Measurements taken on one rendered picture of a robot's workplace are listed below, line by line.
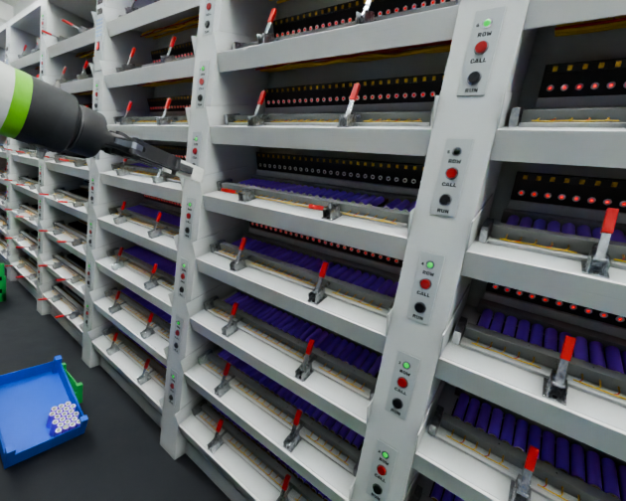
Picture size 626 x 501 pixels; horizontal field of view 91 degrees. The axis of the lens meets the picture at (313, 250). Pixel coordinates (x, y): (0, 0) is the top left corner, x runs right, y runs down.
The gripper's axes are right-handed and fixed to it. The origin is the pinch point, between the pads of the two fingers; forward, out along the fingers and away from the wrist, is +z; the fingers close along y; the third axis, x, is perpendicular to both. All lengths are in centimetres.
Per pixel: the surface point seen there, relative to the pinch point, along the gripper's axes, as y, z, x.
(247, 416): 12, 28, -57
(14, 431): -56, 0, -91
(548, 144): 61, 14, 14
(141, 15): -60, 8, 51
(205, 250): -15.8, 22.3, -18.6
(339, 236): 30.2, 17.9, -5.0
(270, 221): 10.7, 18.1, -5.4
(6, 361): -112, 9, -94
